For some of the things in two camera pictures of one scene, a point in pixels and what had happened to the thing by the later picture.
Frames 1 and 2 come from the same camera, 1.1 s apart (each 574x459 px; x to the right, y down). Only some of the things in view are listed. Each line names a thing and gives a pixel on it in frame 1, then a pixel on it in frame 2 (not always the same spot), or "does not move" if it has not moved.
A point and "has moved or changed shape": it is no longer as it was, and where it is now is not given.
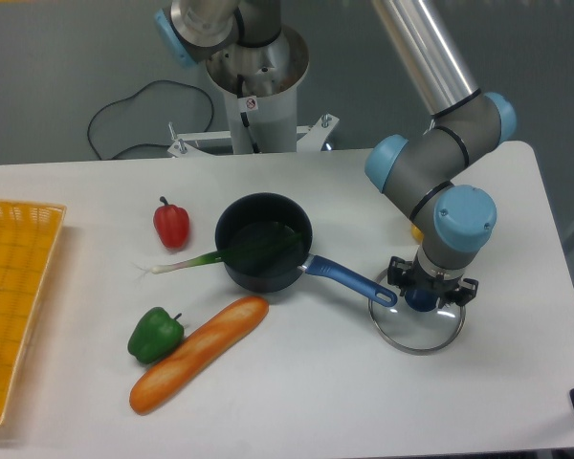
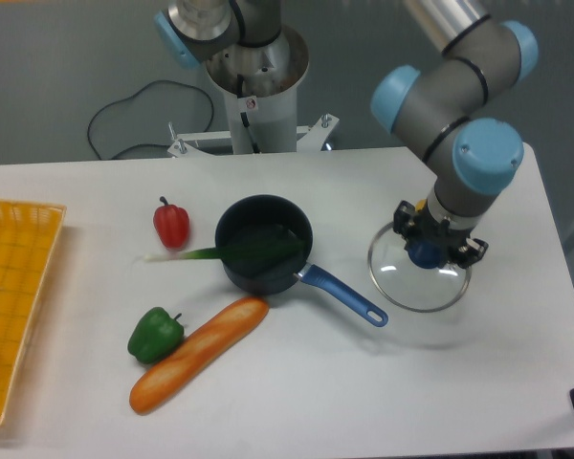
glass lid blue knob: [418, 322] has moved or changed shape
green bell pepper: [155, 336] does not move
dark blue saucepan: [264, 215] has moved or changed shape
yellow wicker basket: [17, 240] does not move
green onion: [225, 254] has moved or changed shape
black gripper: [407, 276] to [447, 237]
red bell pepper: [172, 224] does not move
